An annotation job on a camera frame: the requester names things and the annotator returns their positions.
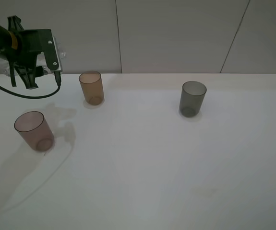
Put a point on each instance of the grey translucent plastic cup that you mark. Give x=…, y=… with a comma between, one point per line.
x=192, y=96

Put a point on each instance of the pink translucent plastic cup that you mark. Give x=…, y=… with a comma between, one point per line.
x=34, y=129

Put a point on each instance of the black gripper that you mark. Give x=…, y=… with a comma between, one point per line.
x=30, y=44

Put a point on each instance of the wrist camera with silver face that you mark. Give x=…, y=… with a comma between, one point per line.
x=54, y=63

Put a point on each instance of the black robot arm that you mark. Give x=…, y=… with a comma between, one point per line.
x=8, y=46

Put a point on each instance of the clear plastic water bottle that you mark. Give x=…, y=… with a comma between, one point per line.
x=41, y=61

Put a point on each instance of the amber translucent plastic cup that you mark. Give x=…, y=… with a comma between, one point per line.
x=92, y=87

